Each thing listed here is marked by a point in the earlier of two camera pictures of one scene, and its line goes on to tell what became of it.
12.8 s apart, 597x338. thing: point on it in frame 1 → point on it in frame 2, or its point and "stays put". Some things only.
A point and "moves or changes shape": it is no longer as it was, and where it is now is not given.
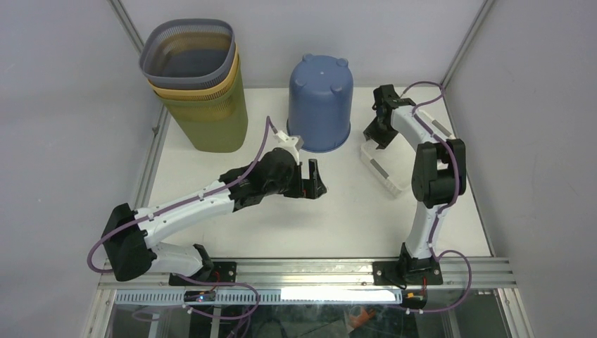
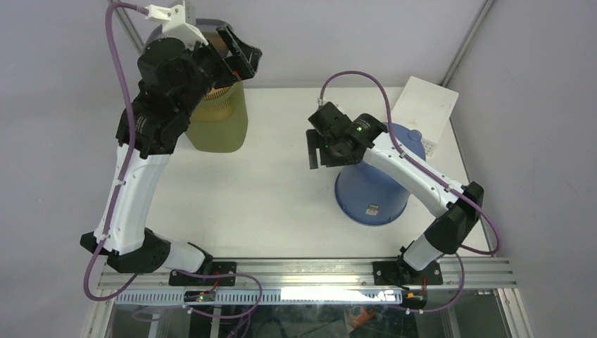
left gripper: x=310 y=188 → x=242 y=64
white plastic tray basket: x=391 y=166 moves or changes shape
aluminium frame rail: x=330 y=274 stays put
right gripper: x=382 y=141 → x=315 y=141
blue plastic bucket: x=320 y=102 → x=367 y=196
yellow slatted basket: x=205 y=93 moves or changes shape
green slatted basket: x=217 y=124 stays put
